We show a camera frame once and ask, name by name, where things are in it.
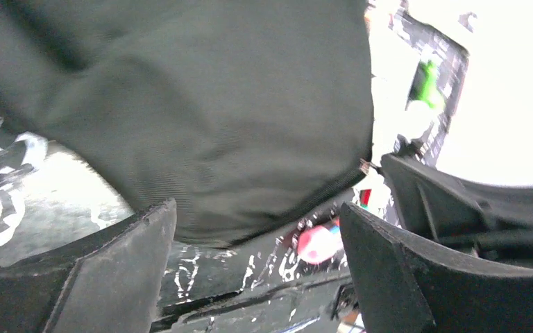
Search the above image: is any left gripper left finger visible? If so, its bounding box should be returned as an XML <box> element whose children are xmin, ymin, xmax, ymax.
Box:
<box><xmin>0</xmin><ymin>200</ymin><xmax>176</xmax><ymax>332</ymax></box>

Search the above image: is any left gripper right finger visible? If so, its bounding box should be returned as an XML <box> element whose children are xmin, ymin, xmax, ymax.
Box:
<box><xmin>340</xmin><ymin>203</ymin><xmax>533</xmax><ymax>333</ymax></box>

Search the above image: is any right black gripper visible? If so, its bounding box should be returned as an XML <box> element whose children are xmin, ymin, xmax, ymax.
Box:
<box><xmin>381</xmin><ymin>154</ymin><xmax>533</xmax><ymax>268</ymax></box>

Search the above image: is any black student backpack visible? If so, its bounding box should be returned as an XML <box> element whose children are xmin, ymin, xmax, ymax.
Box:
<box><xmin>0</xmin><ymin>1</ymin><xmax>373</xmax><ymax>248</ymax></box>

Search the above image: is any pink pencil case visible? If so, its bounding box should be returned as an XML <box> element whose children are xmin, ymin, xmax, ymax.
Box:
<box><xmin>297</xmin><ymin>218</ymin><xmax>343</xmax><ymax>264</ymax></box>

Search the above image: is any green white pipe fitting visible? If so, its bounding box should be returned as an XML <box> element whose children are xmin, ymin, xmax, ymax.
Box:
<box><xmin>409</xmin><ymin>60</ymin><xmax>446</xmax><ymax>112</ymax></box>

